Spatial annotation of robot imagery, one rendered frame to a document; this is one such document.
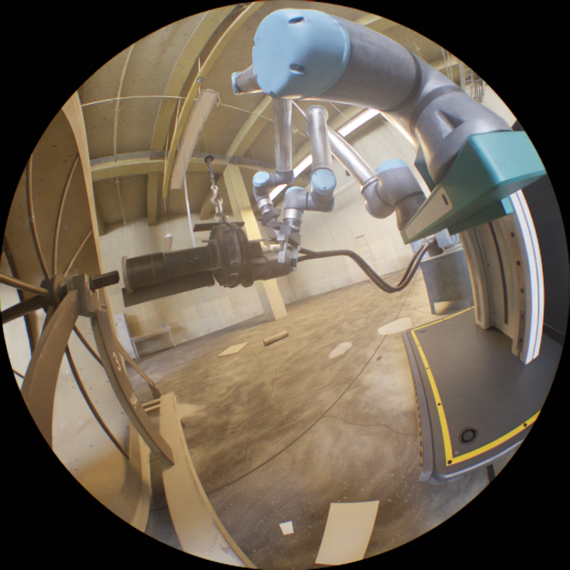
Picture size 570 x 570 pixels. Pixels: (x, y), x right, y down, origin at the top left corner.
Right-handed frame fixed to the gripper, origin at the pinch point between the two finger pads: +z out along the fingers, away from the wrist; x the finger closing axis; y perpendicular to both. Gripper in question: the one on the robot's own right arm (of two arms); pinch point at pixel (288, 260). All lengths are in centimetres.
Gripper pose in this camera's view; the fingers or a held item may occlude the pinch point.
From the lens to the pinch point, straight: 73.3
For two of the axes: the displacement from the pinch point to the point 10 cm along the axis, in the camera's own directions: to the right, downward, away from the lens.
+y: 9.2, 0.9, -3.8
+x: 3.8, 0.4, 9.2
